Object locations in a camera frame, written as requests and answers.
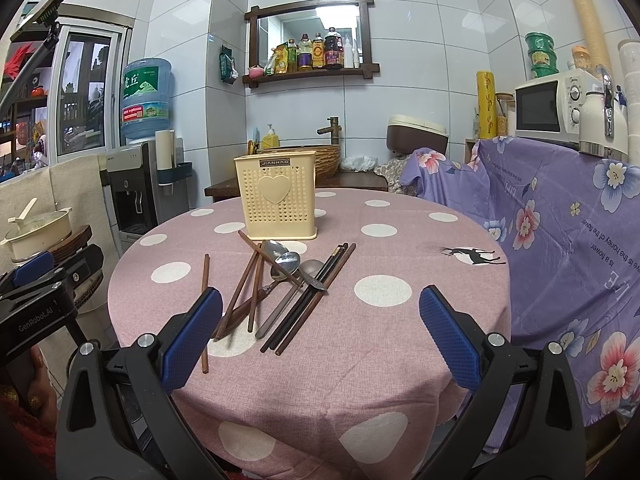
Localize black chopstick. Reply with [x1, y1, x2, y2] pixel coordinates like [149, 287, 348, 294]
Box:
[264, 242, 350, 354]
[259, 242, 347, 354]

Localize cream cooking pot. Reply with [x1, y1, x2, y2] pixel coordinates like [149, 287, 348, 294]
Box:
[1, 197, 73, 266]

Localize water dispenser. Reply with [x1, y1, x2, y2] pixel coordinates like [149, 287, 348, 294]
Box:
[101, 140, 192, 254]

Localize pink polka dot tablecloth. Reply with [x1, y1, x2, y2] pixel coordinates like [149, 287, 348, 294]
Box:
[106, 186, 512, 480]

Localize dark wooden counter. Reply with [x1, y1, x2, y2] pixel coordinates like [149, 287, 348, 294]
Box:
[203, 170, 391, 203]

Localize purple floral cloth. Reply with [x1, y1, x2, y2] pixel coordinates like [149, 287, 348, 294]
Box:
[400, 136, 639, 425]

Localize blue water jug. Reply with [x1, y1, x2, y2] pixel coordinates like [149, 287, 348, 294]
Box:
[120, 58, 174, 143]

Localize cream plastic utensil holder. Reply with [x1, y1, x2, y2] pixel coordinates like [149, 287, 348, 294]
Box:
[234, 151, 318, 240]

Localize yellow soap dispenser bottle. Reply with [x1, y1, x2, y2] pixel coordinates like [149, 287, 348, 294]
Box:
[260, 124, 280, 151]

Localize green hanging packet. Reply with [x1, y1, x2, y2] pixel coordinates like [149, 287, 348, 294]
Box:
[218, 46, 239, 84]

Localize white thermos kettle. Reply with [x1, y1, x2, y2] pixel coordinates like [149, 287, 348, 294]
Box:
[578, 65, 628, 162]

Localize brown white rice cooker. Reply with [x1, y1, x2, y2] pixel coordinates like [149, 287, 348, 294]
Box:
[386, 114, 448, 155]

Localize white microwave oven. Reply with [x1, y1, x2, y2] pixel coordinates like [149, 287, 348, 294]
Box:
[515, 70, 602, 144]

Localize woven basin sink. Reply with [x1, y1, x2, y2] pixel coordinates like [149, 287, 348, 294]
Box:
[264, 144, 342, 180]

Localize yellow roll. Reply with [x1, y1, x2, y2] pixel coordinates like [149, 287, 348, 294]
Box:
[476, 70, 498, 139]

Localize brass faucet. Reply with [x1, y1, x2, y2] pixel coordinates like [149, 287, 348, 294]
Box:
[317, 116, 343, 145]

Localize tan cardboard tube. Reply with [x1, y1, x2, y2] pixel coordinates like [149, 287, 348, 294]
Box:
[573, 0, 612, 73]

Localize dark soy sauce bottle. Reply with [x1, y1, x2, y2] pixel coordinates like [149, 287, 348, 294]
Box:
[323, 27, 344, 70]

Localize wooden framed mirror shelf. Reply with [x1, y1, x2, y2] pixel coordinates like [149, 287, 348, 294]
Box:
[243, 0, 380, 88]

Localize green instant noodle cups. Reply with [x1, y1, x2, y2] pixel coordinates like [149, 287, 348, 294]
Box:
[525, 32, 559, 78]

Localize window frame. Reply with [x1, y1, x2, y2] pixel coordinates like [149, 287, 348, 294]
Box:
[47, 18, 131, 166]

